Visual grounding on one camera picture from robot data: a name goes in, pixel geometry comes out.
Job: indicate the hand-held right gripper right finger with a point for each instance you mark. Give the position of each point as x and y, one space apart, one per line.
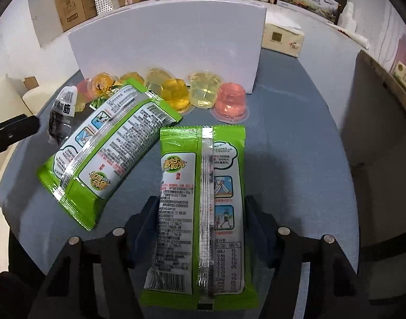
259 236

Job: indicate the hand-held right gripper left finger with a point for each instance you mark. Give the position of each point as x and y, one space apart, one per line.
141 226

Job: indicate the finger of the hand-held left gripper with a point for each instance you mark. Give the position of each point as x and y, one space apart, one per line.
17 129

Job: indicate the black snack packet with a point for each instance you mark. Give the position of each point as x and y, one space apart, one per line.
61 116

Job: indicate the green snack packet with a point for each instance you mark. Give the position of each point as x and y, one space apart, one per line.
203 206
110 153

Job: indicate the group of jelly cups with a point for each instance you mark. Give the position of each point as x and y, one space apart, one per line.
204 89

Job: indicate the white cardboard box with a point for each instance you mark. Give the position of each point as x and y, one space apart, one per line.
163 40

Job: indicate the white leather sofa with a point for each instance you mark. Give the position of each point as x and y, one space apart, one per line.
7 96

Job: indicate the cardboard scrap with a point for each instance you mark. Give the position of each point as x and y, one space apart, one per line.
30 82

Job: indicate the blue-grey tablecloth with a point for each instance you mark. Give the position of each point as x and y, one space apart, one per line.
289 156

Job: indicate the large brown cardboard box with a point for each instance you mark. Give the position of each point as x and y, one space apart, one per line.
73 3

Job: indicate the cream tissue pack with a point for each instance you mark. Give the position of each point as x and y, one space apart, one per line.
282 40

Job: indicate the yellow tissue pack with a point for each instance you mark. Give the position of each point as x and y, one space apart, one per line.
403 74

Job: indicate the white tube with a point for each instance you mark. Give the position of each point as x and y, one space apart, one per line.
355 36

